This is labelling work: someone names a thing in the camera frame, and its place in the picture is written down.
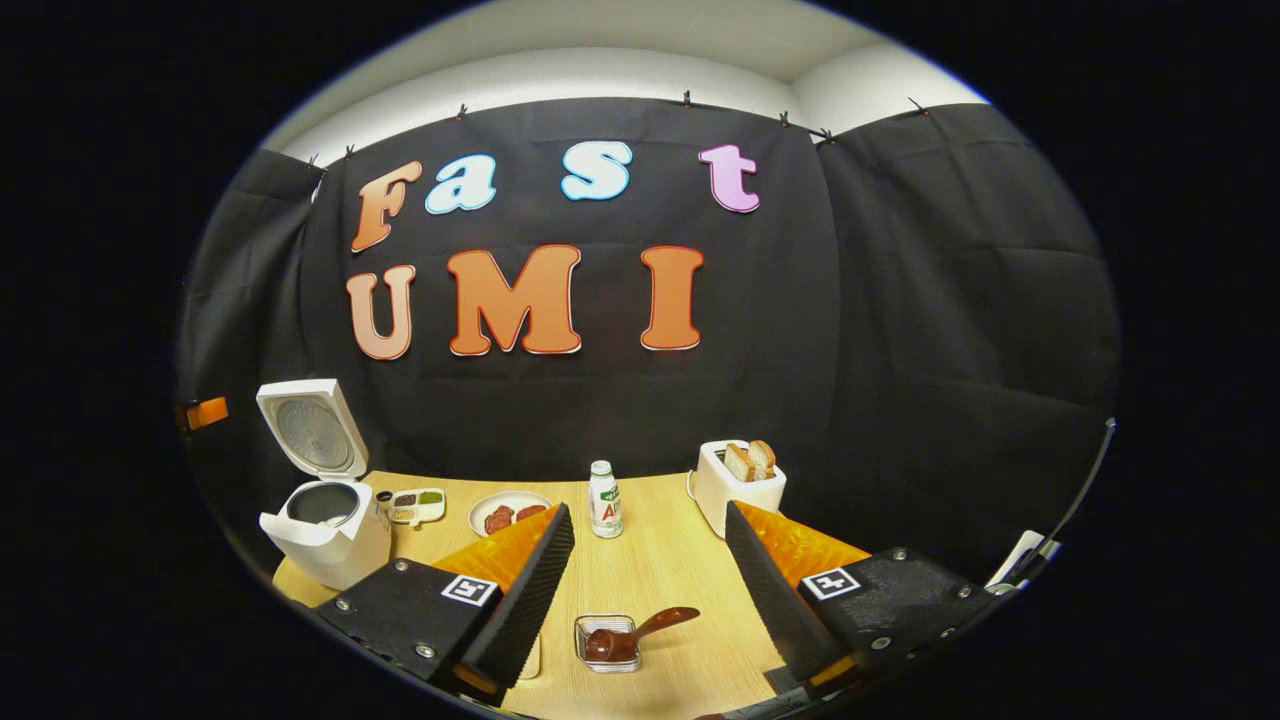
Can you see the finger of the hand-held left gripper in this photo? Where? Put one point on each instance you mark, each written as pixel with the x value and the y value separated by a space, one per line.
pixel 205 413

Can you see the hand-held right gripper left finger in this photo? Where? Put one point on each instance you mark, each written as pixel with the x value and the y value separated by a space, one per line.
pixel 530 600

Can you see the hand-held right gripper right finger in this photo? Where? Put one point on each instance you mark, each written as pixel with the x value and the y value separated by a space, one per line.
pixel 775 600

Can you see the brown wooden spoon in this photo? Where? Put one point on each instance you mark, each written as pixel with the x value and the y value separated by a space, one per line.
pixel 650 625

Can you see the white rice cooker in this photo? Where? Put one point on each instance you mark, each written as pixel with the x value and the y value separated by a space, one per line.
pixel 330 550

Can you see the cream square dish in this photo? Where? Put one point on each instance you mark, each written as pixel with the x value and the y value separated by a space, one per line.
pixel 531 660

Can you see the red meat piece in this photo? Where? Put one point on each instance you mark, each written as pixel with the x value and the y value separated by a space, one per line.
pixel 530 512
pixel 498 520

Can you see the white round plate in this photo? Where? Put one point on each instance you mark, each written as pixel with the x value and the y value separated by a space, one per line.
pixel 505 498

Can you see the white toaster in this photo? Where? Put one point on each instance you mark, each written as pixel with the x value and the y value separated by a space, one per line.
pixel 725 500

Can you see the white drink bottle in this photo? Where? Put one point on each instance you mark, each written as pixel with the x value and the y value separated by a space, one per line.
pixel 605 505

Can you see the white divided bean tray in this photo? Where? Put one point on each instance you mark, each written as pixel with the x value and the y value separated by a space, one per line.
pixel 418 505

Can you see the white flat panel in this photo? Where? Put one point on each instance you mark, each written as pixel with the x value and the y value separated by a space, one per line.
pixel 1022 560

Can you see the black backdrop cloth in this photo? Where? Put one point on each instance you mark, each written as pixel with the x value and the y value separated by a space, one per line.
pixel 850 350

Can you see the thin grey pole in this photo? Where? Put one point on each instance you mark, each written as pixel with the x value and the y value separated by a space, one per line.
pixel 1085 480

